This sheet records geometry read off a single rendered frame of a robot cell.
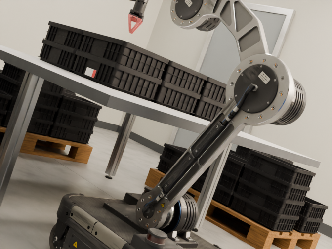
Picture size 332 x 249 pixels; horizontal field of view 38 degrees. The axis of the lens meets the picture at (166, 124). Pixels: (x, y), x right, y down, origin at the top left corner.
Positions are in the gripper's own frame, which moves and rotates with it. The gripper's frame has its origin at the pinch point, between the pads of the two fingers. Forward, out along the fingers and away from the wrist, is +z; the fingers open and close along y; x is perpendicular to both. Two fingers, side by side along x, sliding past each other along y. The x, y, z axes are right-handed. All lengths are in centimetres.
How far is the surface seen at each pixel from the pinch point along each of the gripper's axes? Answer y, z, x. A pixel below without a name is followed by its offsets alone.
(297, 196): -90, 57, 136
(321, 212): -123, 65, 170
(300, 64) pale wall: -287, -58, 155
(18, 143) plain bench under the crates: 34, 64, -25
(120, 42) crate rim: 9.1, 7.6, -2.1
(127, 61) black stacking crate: 8.0, 14.7, 4.2
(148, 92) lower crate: -4.8, 25.1, 18.1
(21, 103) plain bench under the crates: 37, 47, -29
